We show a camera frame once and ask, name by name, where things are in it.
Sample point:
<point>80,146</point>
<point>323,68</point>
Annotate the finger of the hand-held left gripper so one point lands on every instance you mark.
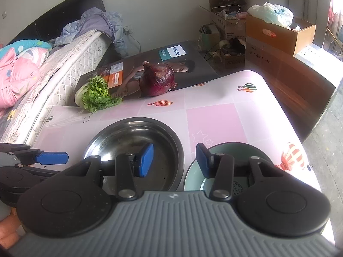
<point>53,158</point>

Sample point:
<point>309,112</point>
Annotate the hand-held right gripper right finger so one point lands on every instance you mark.
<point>202,158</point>

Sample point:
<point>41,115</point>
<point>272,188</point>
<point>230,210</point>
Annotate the white plastic bag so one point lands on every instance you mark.
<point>273,14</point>

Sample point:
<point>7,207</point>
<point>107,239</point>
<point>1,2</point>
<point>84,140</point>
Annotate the pink balloon-print tablecloth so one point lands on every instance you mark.
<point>209,117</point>

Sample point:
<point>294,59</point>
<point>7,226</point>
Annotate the brown printed cardboard box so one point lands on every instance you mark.
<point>235,29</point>

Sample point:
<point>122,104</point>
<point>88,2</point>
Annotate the person's left hand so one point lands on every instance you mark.
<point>8,230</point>

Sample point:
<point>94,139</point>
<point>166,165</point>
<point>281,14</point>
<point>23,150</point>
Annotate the pink quilt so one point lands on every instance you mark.
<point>18,77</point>

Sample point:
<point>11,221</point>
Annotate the black bed headboard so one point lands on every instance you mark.
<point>53,18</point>

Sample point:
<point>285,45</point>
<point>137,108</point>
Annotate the red cabbage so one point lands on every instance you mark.
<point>158,80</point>

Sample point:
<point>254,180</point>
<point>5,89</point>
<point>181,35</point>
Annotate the small green box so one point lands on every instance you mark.
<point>209,38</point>

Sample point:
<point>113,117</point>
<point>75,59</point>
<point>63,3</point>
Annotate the large flat cardboard box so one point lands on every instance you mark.
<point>294,80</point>

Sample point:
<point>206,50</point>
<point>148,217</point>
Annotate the open orange cardboard box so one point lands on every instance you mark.
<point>281,44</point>

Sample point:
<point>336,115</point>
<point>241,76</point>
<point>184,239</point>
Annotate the low dark side table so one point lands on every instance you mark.
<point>199,73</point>

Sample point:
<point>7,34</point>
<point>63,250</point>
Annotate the steel bowl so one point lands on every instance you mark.
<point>120,136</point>

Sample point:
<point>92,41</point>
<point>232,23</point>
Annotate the grey-blue jacket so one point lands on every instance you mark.
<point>99,21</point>

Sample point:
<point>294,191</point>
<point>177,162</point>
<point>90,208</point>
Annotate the wall power outlet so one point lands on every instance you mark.
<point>128,29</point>

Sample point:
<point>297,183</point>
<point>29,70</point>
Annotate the napa cabbage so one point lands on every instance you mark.
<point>96,93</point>

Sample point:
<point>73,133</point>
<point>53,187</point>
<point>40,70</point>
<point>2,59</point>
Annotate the white quilted mattress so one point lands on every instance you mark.
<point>67,67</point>

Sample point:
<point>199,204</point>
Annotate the teal ceramic bowl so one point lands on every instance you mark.
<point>194,178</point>

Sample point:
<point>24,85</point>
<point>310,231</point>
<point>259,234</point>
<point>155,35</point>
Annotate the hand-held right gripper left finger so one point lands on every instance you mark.
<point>144,162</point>

